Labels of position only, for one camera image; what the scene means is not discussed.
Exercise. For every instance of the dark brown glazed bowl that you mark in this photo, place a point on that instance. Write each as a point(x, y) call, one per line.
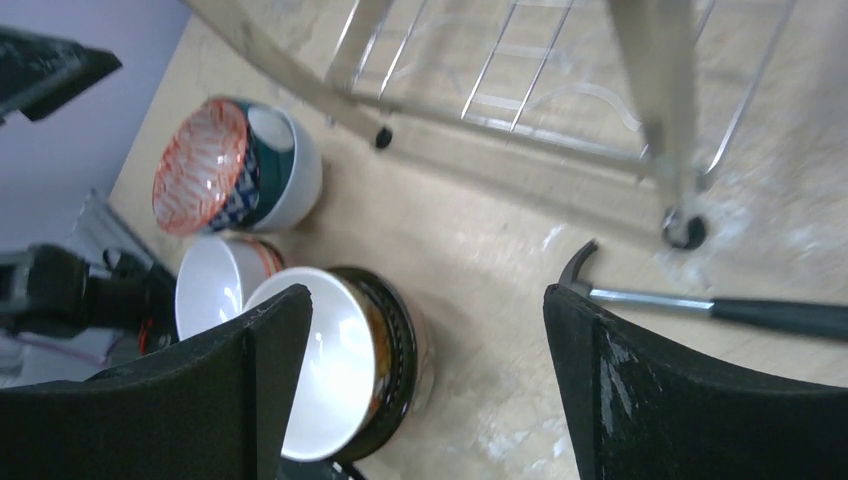
point(412, 374)

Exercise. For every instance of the orange patterned bowl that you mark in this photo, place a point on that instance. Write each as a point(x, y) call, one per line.
point(208, 177)

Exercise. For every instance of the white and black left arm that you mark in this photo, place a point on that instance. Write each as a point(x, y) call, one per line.
point(51, 291)

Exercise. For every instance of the stainless steel dish rack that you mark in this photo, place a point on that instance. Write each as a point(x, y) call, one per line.
point(654, 90)

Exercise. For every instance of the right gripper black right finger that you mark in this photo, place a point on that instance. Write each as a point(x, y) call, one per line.
point(641, 406)

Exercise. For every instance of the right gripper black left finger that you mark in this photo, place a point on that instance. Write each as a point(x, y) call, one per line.
point(214, 406)

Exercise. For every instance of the white bowl with red rim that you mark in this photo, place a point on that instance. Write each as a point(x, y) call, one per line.
point(216, 277)

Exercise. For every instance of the black-handled claw hammer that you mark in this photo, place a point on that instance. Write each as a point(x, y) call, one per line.
point(801, 318)

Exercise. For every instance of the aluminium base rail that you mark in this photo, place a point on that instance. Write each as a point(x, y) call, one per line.
point(101, 236)

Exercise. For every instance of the white and teal bowl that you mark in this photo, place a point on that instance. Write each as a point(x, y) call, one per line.
point(289, 165)

